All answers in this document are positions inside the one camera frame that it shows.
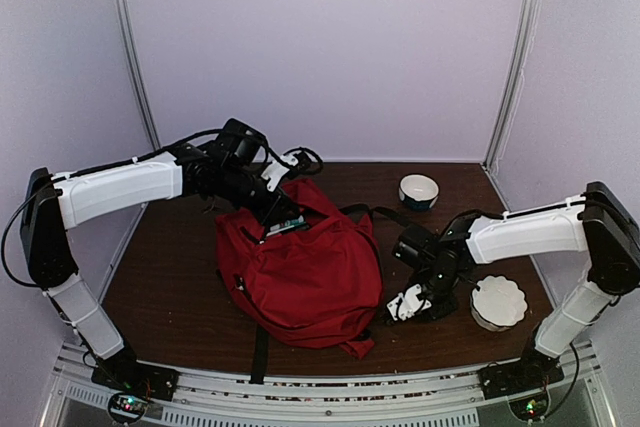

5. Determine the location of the white dark-rimmed bowl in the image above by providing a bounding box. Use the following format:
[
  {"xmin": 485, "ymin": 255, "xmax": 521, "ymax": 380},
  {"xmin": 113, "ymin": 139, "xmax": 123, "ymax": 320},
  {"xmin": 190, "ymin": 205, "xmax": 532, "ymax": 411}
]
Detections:
[{"xmin": 398, "ymin": 174, "xmax": 440, "ymax": 212}]

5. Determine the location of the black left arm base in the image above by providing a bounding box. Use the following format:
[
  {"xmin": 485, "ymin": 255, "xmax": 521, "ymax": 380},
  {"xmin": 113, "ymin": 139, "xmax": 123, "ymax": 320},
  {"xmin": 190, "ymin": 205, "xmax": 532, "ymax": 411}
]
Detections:
[{"xmin": 90, "ymin": 343, "xmax": 179, "ymax": 401}]

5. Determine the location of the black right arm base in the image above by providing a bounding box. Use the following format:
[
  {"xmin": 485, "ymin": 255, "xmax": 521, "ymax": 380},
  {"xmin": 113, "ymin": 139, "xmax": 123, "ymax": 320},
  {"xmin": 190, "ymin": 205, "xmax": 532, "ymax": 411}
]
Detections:
[{"xmin": 477, "ymin": 344, "xmax": 565, "ymax": 399}]

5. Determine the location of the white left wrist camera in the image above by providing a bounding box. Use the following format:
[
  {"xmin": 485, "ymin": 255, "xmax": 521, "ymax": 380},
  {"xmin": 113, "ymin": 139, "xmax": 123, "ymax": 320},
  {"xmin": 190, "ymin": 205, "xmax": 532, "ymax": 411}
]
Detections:
[{"xmin": 260, "ymin": 147, "xmax": 311, "ymax": 193}]

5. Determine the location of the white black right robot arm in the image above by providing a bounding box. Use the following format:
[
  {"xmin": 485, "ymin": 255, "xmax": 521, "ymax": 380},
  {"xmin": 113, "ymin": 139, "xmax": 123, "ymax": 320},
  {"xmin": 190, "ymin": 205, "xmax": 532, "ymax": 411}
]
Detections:
[{"xmin": 387, "ymin": 182, "xmax": 639, "ymax": 389}]

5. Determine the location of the left aluminium frame post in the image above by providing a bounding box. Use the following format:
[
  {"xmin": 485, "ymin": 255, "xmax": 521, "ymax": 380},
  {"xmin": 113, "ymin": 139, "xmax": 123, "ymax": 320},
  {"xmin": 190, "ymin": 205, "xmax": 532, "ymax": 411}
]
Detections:
[{"xmin": 114, "ymin": 0, "xmax": 161, "ymax": 149}]

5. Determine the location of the right aluminium frame post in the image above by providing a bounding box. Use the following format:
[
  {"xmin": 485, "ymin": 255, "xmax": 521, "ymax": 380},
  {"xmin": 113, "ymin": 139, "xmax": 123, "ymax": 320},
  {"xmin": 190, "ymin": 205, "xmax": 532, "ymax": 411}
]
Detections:
[{"xmin": 484, "ymin": 0, "xmax": 539, "ymax": 174}]

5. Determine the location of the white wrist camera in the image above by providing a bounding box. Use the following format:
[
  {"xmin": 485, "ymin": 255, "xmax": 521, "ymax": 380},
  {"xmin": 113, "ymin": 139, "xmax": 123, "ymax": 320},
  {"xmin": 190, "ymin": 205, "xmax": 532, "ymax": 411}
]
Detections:
[
  {"xmin": 386, "ymin": 284, "xmax": 432, "ymax": 322},
  {"xmin": 260, "ymin": 147, "xmax": 311, "ymax": 193}
]

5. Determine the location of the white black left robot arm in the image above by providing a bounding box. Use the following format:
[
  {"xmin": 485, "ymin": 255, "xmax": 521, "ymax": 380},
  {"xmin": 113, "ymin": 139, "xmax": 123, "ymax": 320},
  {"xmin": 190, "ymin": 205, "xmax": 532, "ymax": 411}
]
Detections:
[{"xmin": 14, "ymin": 119, "xmax": 303, "ymax": 391}]

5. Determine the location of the white scalloped dish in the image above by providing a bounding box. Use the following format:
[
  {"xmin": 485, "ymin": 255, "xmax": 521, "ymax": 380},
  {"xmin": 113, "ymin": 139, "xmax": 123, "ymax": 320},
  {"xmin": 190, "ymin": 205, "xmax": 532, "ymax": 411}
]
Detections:
[{"xmin": 470, "ymin": 276, "xmax": 528, "ymax": 332}]

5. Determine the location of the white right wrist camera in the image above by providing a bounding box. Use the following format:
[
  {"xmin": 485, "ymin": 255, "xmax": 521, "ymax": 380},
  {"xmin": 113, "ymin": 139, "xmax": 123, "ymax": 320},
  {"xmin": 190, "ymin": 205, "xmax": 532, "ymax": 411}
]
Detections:
[{"xmin": 386, "ymin": 284, "xmax": 432, "ymax": 322}]

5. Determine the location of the aluminium front rail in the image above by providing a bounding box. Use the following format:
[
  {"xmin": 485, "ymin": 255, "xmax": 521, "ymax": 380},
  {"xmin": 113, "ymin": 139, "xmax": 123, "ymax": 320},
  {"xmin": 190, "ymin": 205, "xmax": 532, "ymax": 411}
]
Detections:
[{"xmin": 35, "ymin": 342, "xmax": 621, "ymax": 426}]

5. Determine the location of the aluminium frame post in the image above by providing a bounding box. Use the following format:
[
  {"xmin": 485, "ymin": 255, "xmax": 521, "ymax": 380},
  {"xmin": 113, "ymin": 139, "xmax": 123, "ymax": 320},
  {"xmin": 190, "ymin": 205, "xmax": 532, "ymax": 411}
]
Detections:
[
  {"xmin": 484, "ymin": 0, "xmax": 539, "ymax": 174},
  {"xmin": 114, "ymin": 0, "xmax": 161, "ymax": 149}
]

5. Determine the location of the red backpack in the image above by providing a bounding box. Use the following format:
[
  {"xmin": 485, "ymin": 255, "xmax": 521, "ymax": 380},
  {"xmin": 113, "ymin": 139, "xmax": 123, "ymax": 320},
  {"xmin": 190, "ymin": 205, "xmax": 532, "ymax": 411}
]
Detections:
[{"xmin": 215, "ymin": 179, "xmax": 409, "ymax": 384}]

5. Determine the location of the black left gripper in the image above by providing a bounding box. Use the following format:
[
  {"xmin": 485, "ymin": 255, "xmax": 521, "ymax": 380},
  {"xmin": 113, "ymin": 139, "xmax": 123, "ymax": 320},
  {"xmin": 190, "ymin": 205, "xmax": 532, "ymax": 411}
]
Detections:
[{"xmin": 218, "ymin": 163, "xmax": 302, "ymax": 228}]

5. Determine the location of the white teal marker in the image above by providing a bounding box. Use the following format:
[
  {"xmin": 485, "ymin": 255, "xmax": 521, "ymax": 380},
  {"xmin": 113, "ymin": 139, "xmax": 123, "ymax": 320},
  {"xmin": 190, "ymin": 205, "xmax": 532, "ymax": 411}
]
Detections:
[{"xmin": 265, "ymin": 216, "xmax": 307, "ymax": 237}]

